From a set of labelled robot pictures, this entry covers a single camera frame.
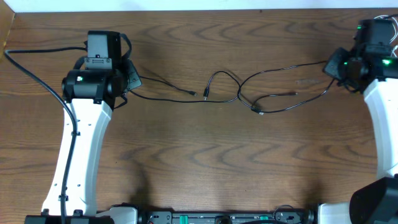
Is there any white usb cable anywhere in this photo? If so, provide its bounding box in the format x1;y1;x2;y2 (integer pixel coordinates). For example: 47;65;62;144
374;14;398;58

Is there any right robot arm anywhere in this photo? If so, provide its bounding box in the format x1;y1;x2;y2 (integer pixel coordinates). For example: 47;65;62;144
317;15;397;224

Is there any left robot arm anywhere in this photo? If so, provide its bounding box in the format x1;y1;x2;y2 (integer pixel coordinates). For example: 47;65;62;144
25;30;141;223

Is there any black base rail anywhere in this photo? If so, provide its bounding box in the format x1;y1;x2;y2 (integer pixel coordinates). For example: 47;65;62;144
137;205;317;224

